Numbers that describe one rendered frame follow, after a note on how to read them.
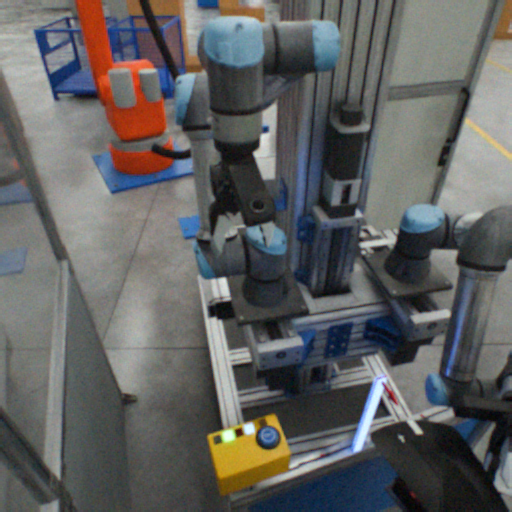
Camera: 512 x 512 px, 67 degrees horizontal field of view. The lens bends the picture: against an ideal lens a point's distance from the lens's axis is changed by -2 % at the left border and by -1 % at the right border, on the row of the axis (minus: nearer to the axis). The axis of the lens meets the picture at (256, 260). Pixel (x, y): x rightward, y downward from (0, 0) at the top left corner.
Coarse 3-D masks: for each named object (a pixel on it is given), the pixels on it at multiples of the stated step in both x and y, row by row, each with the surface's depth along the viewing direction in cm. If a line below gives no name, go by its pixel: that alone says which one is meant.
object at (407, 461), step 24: (384, 432) 74; (408, 432) 76; (432, 432) 77; (456, 432) 80; (384, 456) 70; (408, 456) 71; (432, 456) 72; (456, 456) 73; (408, 480) 68; (432, 480) 68; (480, 480) 69; (432, 504) 65; (504, 504) 66
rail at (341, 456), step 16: (416, 416) 111; (432, 416) 113; (448, 416) 111; (368, 432) 108; (336, 448) 104; (368, 448) 104; (304, 464) 102; (320, 464) 101; (336, 464) 104; (352, 464) 108; (272, 480) 98; (288, 480) 99; (304, 480) 103; (240, 496) 95; (256, 496) 99
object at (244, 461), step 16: (272, 416) 89; (256, 432) 86; (224, 448) 83; (240, 448) 83; (256, 448) 83; (272, 448) 83; (288, 448) 83; (224, 464) 81; (240, 464) 81; (256, 464) 81; (272, 464) 82; (288, 464) 85; (224, 480) 79; (240, 480) 82; (256, 480) 85
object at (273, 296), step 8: (248, 280) 119; (256, 280) 116; (272, 280) 115; (280, 280) 117; (248, 288) 119; (256, 288) 118; (264, 288) 117; (272, 288) 117; (280, 288) 118; (288, 288) 123; (248, 296) 120; (256, 296) 120; (264, 296) 118; (272, 296) 118; (280, 296) 119; (288, 296) 123; (256, 304) 119; (264, 304) 119; (272, 304) 119; (280, 304) 121
